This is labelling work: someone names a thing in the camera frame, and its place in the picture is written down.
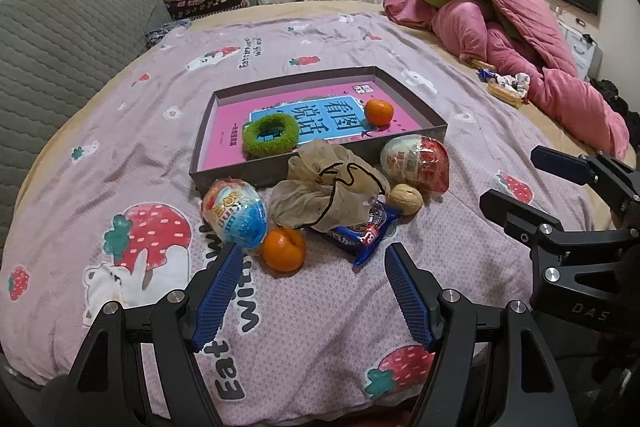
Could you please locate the white patterned scrunchie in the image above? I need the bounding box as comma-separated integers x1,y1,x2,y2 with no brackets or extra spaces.
492,73,532,100

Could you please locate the dark patterned folded blanket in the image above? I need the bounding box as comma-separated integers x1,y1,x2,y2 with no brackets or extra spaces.
167,0,251,22

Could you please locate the blue patterned cloth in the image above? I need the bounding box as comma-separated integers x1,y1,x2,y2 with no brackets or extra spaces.
145,19,193,50

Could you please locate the white cabinet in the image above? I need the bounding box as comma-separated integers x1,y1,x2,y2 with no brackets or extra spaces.
557,19,603,80

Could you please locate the grey cardboard box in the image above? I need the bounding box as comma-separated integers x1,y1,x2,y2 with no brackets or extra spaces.
189,66,448,200

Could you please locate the dark clothing pile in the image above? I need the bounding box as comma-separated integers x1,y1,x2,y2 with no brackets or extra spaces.
592,79,640,142

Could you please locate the beige drawstring pouch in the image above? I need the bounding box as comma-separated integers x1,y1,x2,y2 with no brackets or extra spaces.
270,142,392,230

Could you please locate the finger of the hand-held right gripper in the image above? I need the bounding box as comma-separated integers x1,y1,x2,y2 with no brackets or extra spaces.
479,189,567,249
531,145,640,214

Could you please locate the grey quilted headboard cover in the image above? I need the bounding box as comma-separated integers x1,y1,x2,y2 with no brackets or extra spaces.
0,0,173,253

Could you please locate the purple strawberry printed blanket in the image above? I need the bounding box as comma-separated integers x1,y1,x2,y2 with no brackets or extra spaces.
0,9,601,408

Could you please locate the red surprise egg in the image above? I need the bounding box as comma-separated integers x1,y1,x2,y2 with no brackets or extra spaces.
381,134,451,196

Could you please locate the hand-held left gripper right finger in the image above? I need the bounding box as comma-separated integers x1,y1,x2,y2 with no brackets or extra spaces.
384,243,576,427

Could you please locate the walnut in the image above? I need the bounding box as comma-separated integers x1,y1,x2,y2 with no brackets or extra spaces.
388,183,425,216

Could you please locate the pink quilt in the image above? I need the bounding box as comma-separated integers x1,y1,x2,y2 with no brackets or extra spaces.
382,0,630,160

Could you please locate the blue surprise egg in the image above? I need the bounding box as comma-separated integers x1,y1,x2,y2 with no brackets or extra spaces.
200,178,268,253

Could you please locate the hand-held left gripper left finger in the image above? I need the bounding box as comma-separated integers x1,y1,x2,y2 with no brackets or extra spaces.
42,243,246,427

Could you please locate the pink book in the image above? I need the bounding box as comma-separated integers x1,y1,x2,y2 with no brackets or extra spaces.
200,82,426,170

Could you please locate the blue cookie packet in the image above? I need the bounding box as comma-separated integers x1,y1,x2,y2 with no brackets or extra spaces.
312,199,401,268

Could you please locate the tangerine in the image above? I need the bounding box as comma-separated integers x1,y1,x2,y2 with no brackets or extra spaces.
262,227,307,272
364,99,396,128

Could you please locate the green fuzzy scrunchie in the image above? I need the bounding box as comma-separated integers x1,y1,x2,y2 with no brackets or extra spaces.
242,114,299,160

